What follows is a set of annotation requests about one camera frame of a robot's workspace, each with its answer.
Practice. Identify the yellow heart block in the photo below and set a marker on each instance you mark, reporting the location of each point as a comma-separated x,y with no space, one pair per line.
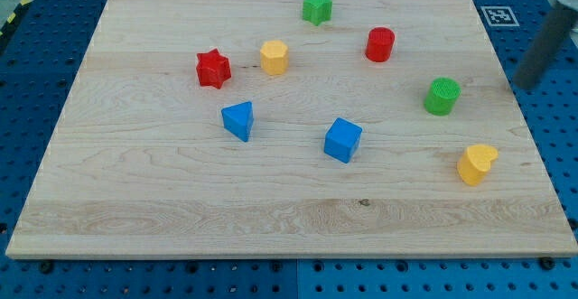
475,163

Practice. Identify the blue cube block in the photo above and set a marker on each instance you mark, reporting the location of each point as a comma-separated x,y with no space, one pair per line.
342,140

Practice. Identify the blue triangle block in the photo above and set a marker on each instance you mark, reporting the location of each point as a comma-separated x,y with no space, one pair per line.
238,120

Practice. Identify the yellow hexagon block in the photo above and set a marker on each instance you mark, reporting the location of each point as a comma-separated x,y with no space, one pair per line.
274,57

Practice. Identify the wooden board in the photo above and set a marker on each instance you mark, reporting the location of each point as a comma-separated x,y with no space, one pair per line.
140,165

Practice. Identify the red star block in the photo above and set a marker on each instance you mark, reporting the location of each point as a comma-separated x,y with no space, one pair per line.
213,69

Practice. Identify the red cylinder block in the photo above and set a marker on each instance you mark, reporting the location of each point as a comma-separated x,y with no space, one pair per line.
380,43

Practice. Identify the green star block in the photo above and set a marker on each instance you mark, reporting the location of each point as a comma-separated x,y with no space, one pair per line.
317,11

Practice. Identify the green cylinder block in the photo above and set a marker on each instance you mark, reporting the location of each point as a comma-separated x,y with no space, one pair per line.
442,96

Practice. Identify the white fiducial marker tag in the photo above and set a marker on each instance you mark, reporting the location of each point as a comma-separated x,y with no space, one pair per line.
499,16

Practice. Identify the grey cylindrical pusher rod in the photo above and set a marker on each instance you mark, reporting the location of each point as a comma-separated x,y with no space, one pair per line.
549,39

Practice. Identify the yellow black hazard tape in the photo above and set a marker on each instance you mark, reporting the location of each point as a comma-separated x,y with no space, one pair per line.
15,17

